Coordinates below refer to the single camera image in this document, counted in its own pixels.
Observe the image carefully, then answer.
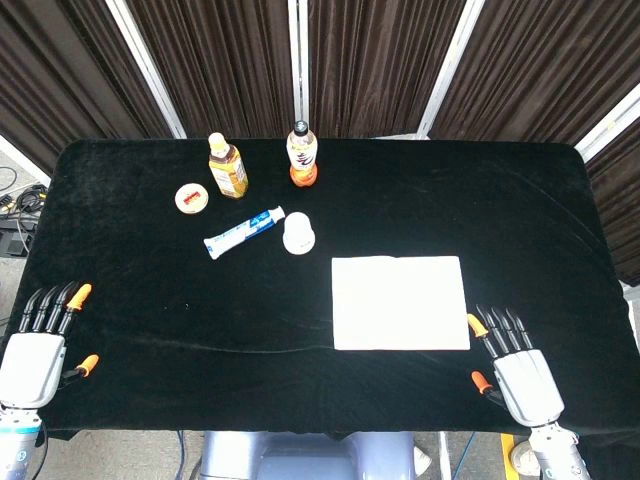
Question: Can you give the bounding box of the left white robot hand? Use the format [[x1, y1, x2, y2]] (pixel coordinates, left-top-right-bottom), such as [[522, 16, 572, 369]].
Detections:
[[0, 281, 101, 410]]

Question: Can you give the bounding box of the black velvet tablecloth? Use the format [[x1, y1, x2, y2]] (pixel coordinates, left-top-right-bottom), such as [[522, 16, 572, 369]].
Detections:
[[0, 137, 640, 441]]

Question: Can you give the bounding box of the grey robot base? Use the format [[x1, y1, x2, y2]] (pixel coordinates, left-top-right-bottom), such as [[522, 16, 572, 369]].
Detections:
[[198, 429, 418, 480]]

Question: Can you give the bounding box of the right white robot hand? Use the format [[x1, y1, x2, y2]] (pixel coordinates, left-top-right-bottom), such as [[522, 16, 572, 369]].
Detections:
[[466, 303, 565, 427]]

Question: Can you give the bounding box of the brown pleated curtain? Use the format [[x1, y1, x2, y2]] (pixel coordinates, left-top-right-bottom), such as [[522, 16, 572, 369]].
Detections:
[[0, 0, 640, 287]]

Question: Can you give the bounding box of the orange drink bottle black cap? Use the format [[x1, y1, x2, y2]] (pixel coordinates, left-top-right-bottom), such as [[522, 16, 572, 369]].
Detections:
[[285, 119, 320, 189]]

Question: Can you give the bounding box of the yellow tea bottle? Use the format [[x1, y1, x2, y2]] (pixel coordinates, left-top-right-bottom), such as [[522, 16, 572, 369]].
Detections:
[[207, 131, 250, 200]]

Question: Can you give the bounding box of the white metal frame post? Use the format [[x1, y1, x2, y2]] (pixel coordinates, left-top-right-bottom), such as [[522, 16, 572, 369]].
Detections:
[[286, 0, 311, 133], [104, 0, 188, 140], [415, 0, 487, 140], [574, 95, 640, 162]]

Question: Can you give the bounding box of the blue white toothpaste tube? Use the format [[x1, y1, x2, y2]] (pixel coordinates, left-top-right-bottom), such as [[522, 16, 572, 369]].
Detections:
[[202, 205, 287, 261]]

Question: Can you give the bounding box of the white plastic jar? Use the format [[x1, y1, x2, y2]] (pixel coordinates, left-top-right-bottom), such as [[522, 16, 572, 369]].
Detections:
[[281, 211, 317, 257]]

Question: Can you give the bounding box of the round cream tin red label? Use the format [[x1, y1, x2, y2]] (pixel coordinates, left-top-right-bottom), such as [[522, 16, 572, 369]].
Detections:
[[174, 182, 210, 216]]

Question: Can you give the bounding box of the black cable bundle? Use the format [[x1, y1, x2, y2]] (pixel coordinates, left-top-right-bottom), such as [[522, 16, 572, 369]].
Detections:
[[0, 166, 49, 236]]

